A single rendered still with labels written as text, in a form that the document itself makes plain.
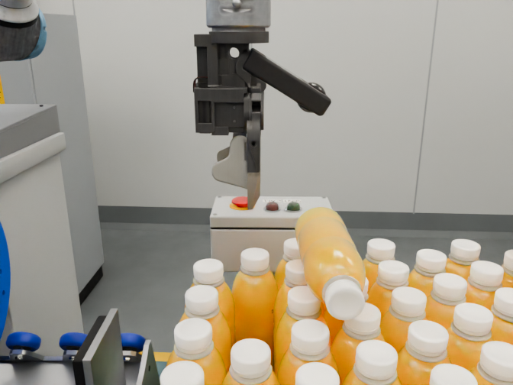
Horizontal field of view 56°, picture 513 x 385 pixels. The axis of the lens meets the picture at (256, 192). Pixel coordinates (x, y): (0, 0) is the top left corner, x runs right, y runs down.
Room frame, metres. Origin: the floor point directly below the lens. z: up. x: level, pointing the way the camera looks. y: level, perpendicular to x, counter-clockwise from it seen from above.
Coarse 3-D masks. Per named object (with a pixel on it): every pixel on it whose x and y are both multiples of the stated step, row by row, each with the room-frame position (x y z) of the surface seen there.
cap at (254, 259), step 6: (246, 252) 0.60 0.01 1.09; (252, 252) 0.60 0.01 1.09; (258, 252) 0.60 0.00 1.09; (264, 252) 0.60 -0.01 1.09; (240, 258) 0.60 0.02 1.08; (246, 258) 0.58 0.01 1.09; (252, 258) 0.58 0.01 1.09; (258, 258) 0.58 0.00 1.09; (264, 258) 0.58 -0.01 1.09; (246, 264) 0.58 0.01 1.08; (252, 264) 0.58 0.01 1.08; (258, 264) 0.58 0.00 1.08; (264, 264) 0.58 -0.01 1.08; (252, 270) 0.58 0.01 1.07; (258, 270) 0.58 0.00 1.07
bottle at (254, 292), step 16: (240, 272) 0.59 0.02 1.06; (256, 272) 0.58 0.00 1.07; (240, 288) 0.57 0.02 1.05; (256, 288) 0.57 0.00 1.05; (272, 288) 0.58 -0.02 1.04; (240, 304) 0.57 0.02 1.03; (256, 304) 0.56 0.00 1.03; (272, 304) 0.57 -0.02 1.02; (240, 320) 0.57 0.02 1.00; (256, 320) 0.56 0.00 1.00; (272, 320) 0.57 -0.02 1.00; (240, 336) 0.57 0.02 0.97; (256, 336) 0.56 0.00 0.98; (272, 336) 0.57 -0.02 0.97; (272, 352) 0.57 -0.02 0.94
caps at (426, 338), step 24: (384, 240) 0.64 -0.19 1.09; (456, 240) 0.64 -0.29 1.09; (384, 264) 0.56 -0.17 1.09; (432, 264) 0.57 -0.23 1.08; (480, 264) 0.56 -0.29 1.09; (504, 264) 0.59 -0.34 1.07; (408, 288) 0.50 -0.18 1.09; (456, 288) 0.50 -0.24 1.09; (504, 288) 0.50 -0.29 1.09; (408, 312) 0.47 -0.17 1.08; (456, 312) 0.45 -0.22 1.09; (480, 312) 0.45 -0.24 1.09; (504, 312) 0.47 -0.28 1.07; (408, 336) 0.42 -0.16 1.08; (432, 336) 0.41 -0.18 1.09; (480, 360) 0.39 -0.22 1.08; (504, 360) 0.37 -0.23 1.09; (432, 384) 0.35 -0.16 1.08; (456, 384) 0.34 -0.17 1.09
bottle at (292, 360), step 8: (288, 352) 0.42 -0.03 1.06; (296, 352) 0.41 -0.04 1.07; (328, 352) 0.41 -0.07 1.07; (288, 360) 0.41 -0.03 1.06; (296, 360) 0.41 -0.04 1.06; (304, 360) 0.40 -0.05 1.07; (312, 360) 0.40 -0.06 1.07; (320, 360) 0.40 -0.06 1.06; (328, 360) 0.41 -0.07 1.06; (280, 368) 0.42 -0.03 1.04; (288, 368) 0.41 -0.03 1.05; (296, 368) 0.40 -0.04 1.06; (336, 368) 0.41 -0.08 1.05; (280, 376) 0.41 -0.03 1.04; (288, 376) 0.40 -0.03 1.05; (288, 384) 0.40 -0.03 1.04
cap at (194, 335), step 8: (184, 320) 0.44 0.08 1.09; (192, 320) 0.44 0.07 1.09; (200, 320) 0.44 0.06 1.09; (176, 328) 0.42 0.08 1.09; (184, 328) 0.42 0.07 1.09; (192, 328) 0.42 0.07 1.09; (200, 328) 0.42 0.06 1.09; (208, 328) 0.42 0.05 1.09; (176, 336) 0.41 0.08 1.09; (184, 336) 0.41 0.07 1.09; (192, 336) 0.41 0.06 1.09; (200, 336) 0.41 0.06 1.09; (208, 336) 0.41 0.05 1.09; (176, 344) 0.41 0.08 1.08; (184, 344) 0.40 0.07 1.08; (192, 344) 0.40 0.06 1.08; (200, 344) 0.41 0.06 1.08; (208, 344) 0.41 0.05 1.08; (184, 352) 0.41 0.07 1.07; (192, 352) 0.40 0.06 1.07; (200, 352) 0.41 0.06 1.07
